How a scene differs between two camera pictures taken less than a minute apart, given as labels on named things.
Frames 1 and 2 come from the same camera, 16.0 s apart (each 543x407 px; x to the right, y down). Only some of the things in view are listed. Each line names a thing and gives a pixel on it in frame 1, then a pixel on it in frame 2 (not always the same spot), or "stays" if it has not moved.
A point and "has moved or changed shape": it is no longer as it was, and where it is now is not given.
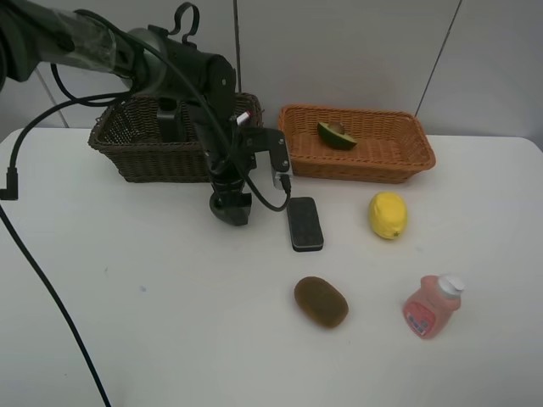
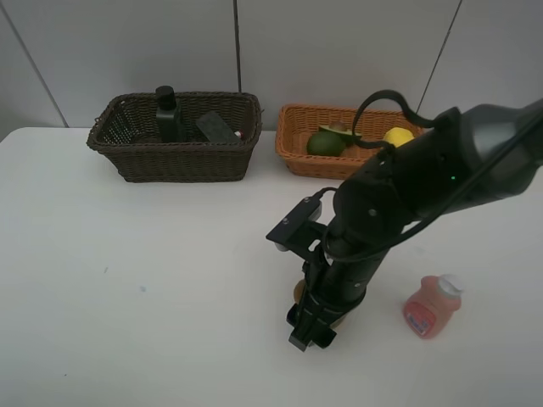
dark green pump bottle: (169, 116) stays
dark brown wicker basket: (125, 137) stays
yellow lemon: (389, 214) has moved or changed shape
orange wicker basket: (390, 147) stays
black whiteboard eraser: (305, 227) has moved or changed shape
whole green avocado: (231, 206) -> (326, 143)
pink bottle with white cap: (431, 305) stays
